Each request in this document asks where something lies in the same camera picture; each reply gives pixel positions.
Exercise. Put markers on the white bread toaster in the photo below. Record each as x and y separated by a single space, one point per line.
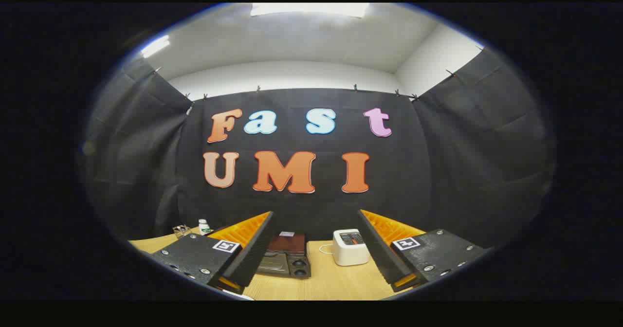
349 254

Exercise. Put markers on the large ceiling light panel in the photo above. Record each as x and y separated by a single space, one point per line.
311 9

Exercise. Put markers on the black toaster oven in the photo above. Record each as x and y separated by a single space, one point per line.
287 263

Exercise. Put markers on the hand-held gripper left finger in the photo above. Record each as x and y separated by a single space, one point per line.
253 254

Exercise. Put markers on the white ceramic plate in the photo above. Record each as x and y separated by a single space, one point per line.
238 294

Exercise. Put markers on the white bottle green label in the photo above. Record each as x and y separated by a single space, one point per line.
204 227

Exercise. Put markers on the small ceiling light panel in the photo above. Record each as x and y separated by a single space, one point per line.
155 46

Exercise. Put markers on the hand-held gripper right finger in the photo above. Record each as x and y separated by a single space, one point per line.
379 249

